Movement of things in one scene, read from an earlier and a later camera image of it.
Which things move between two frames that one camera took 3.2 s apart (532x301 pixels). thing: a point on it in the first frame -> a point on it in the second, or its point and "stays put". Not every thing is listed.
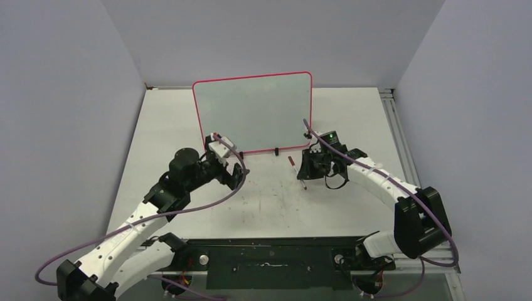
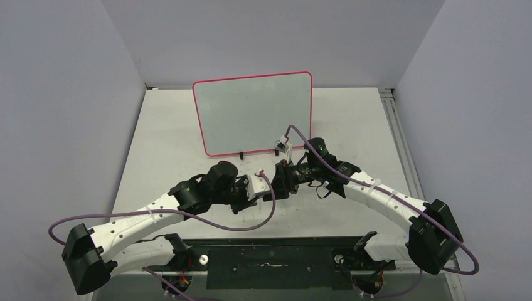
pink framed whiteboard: [256, 113] stays put
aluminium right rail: [399, 137] stays put
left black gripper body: [209, 169] -> [239, 194]
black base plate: [276, 264] stays put
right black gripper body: [316, 163] -> [287, 173]
